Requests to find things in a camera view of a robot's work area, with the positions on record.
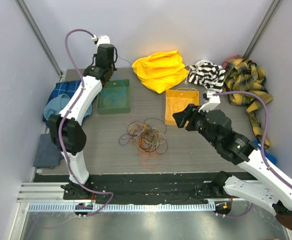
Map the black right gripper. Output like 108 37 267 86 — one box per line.
173 103 218 147

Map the yellow wire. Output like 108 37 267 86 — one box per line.
168 86 201 113

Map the light blue wire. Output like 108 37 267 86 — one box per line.
99 84 128 106
110 48 133 101

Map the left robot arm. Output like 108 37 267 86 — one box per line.
49 43 116 200

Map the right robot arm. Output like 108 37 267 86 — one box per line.
173 104 292 231

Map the yellow plastic bin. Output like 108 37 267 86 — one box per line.
164 87 199 126

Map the green plastic bin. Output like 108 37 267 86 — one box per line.
97 78 131 115

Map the blue plaid cloth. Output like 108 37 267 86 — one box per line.
42 79 94 126

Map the yellow cloth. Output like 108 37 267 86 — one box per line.
132 50 188 94

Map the black white striped cloth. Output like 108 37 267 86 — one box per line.
185 59 226 93

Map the light blue cloth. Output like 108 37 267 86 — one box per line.
43 93 93 123

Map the yellow black plaid shirt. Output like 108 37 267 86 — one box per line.
223 58 273 142

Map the pink cloth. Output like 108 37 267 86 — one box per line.
222 54 241 68

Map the bright blue cloth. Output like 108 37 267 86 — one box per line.
253 140 277 165

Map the grey folded cloth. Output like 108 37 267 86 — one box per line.
33 133 63 169

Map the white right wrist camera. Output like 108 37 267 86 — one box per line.
198 90 220 112

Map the tangled coloured wire pile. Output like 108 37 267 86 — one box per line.
118 117 169 171

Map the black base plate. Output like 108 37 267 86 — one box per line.
34 173 230 205

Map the aluminium frame rail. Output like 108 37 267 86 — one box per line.
17 182 230 215

